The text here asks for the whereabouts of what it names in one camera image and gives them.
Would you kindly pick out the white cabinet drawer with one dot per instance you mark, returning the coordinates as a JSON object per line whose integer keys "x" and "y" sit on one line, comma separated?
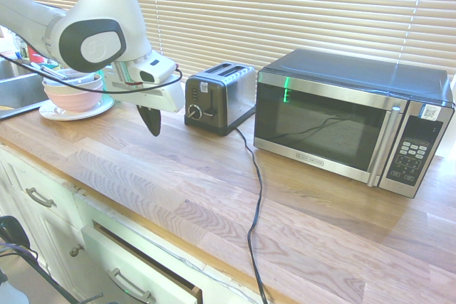
{"x": 117, "y": 257}

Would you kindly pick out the small grey-rimmed bowl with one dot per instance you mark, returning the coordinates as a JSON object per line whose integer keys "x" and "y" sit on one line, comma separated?
{"x": 83, "y": 77}

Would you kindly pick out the red container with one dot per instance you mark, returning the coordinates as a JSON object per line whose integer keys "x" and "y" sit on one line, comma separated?
{"x": 35, "y": 55}

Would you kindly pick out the white kitchen cabinet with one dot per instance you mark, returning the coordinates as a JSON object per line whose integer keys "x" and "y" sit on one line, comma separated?
{"x": 53, "y": 225}

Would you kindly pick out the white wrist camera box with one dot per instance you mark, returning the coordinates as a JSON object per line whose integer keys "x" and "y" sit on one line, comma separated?
{"x": 156, "y": 69}

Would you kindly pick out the wide beige window blind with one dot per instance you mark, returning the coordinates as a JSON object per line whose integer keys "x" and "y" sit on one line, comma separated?
{"x": 285, "y": 8}

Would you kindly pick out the silver two-slot toaster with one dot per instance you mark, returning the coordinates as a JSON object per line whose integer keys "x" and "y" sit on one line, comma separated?
{"x": 231, "y": 94}

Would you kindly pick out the white bowl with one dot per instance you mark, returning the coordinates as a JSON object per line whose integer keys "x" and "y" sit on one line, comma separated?
{"x": 53, "y": 85}

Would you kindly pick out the metal cutlery piece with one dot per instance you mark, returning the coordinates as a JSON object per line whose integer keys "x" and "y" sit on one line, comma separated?
{"x": 48, "y": 70}

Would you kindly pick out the round metal cabinet knob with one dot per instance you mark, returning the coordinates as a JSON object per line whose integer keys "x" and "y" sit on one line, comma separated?
{"x": 75, "y": 250}

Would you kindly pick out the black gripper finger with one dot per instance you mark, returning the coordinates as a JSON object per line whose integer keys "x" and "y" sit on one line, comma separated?
{"x": 139, "y": 110}
{"x": 154, "y": 122}

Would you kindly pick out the pink bowl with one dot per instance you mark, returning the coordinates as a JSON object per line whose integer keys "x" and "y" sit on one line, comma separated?
{"x": 76, "y": 101}

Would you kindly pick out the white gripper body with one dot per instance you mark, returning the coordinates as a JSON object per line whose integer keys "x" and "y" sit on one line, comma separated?
{"x": 160, "y": 99}

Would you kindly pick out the stainless black microwave oven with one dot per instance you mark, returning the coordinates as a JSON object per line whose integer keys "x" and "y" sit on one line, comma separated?
{"x": 320, "y": 122}

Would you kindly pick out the stainless steel sink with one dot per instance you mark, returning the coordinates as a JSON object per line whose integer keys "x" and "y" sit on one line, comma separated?
{"x": 18, "y": 90}

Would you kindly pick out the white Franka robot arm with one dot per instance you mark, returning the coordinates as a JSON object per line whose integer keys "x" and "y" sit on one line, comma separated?
{"x": 103, "y": 15}

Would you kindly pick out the white dinner plate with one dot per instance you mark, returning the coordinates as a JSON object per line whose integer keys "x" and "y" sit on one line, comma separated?
{"x": 92, "y": 110}

